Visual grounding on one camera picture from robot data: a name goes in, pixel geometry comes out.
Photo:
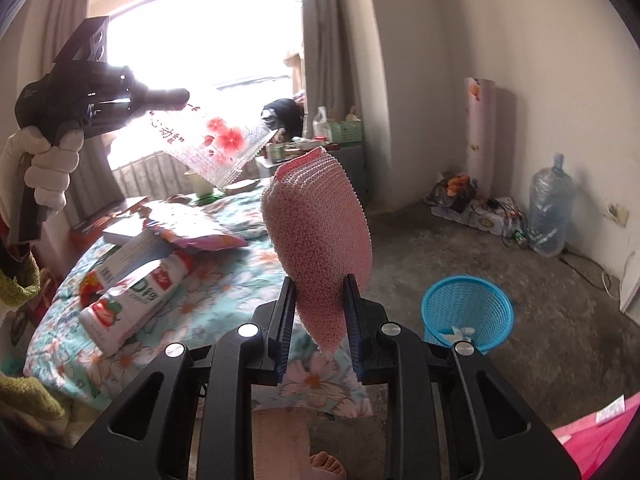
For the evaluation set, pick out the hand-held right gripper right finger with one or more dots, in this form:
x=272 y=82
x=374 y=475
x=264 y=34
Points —
x=351 y=330

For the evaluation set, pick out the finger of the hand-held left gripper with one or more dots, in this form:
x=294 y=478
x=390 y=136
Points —
x=160 y=100

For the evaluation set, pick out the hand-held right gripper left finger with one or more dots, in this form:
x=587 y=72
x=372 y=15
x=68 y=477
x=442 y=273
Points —
x=282 y=330

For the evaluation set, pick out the clear flower print bag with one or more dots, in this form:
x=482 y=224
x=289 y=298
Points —
x=220 y=145

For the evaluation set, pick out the blue plastic basket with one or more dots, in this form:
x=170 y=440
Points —
x=467 y=305

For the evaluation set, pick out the white strawberry yogurt bottle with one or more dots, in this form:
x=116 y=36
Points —
x=130 y=305

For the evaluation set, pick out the person's left hand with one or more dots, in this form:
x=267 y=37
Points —
x=57 y=170

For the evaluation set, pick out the metal window railing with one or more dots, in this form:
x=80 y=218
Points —
x=150 y=177

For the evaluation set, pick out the floral blanket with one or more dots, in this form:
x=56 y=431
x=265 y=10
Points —
x=220 y=280

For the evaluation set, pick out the white paper cup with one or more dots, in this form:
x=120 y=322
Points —
x=200 y=184

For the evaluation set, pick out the grey curtain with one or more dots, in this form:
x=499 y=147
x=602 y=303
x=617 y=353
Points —
x=340 y=60
x=55 y=0

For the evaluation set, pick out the white crumpled wrapper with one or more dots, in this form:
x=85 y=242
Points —
x=457 y=334

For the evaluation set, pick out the dark clothes pile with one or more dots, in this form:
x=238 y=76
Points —
x=280 y=117

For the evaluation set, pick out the orange cardboard box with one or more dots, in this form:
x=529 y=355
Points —
x=107 y=217

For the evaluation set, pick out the dark purple snack bag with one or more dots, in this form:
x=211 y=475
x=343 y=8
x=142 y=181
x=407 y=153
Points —
x=200 y=232

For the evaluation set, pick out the flat white box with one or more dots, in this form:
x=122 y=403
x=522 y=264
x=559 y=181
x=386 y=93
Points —
x=125 y=230

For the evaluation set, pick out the person's bare foot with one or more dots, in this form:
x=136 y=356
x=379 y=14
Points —
x=327 y=466

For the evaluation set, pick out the cream hanging garment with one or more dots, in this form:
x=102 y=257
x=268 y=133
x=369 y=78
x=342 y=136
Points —
x=294 y=60

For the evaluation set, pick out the white plastic bag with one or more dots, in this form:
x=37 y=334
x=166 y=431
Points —
x=320 y=122

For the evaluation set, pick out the light blue box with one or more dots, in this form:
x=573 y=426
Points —
x=130 y=260

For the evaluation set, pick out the orange black clutter pile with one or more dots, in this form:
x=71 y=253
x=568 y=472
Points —
x=452 y=190

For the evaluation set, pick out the green storage basket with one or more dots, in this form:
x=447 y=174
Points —
x=345 y=131

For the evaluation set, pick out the clear water jug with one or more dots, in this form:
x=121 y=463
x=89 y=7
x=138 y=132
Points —
x=550 y=210

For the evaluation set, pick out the floral rolled mat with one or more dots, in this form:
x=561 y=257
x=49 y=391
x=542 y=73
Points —
x=479 y=135

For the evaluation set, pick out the yellow-green fuzzy cloth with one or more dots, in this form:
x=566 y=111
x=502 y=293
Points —
x=27 y=405

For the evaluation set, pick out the pink plastic bag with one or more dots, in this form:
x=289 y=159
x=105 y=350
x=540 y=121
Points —
x=600 y=440

